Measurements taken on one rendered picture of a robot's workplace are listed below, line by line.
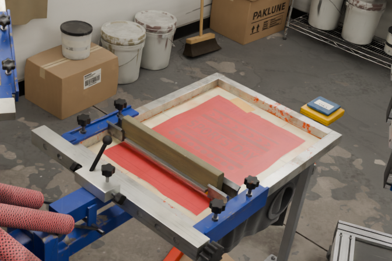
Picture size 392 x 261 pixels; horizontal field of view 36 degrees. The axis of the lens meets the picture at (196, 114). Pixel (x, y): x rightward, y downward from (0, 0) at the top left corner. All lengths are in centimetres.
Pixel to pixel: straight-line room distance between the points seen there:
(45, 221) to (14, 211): 10
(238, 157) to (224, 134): 14
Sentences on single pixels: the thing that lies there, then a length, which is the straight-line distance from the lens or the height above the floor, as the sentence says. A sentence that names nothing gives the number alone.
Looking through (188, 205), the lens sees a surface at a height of 96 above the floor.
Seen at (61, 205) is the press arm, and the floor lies 104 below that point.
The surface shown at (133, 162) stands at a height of 96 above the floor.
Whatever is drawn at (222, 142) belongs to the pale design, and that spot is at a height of 96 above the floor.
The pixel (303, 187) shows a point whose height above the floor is 57.
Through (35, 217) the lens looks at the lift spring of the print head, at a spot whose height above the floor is 114.
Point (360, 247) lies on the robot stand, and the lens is 299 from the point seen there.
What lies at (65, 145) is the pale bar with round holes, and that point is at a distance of 186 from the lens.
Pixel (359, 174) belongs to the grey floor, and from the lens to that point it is 385.
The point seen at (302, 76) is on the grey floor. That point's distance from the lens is 484.
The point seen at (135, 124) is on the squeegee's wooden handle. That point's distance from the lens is 194.
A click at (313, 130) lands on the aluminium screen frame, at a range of 223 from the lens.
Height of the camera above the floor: 211
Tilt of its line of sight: 31 degrees down
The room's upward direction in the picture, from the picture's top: 8 degrees clockwise
